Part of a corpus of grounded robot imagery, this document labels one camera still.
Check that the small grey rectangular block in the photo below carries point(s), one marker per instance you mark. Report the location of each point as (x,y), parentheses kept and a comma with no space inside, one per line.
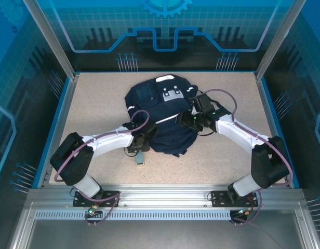
(140,159)

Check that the navy blue backpack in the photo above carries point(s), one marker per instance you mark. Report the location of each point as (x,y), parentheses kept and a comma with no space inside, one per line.
(170,142)

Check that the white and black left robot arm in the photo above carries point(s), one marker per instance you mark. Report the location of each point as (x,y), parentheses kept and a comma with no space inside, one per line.
(110,141)

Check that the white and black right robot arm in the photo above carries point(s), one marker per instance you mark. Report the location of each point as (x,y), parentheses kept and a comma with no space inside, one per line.
(240,129)

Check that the blue table border strip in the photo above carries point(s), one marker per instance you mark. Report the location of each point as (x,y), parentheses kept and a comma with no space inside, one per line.
(58,116)
(279,129)

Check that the small connector green light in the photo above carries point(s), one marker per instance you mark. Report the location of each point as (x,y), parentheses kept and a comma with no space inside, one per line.
(244,212)
(92,211)

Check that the blue printed side panel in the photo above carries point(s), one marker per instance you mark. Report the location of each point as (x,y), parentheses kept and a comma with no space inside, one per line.
(305,77)
(14,77)

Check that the aluminium mounting rail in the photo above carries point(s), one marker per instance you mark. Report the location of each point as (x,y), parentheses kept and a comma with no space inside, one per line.
(165,194)

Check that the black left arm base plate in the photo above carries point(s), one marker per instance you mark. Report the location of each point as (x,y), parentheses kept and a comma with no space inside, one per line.
(110,194)

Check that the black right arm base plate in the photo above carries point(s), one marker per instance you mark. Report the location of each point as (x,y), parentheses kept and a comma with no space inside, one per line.
(219,198)

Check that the aluminium frame post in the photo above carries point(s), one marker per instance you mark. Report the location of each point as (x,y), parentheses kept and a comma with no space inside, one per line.
(51,39)
(279,39)

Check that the blue printed enclosure panel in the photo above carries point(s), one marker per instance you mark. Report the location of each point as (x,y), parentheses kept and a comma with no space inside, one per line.
(97,26)

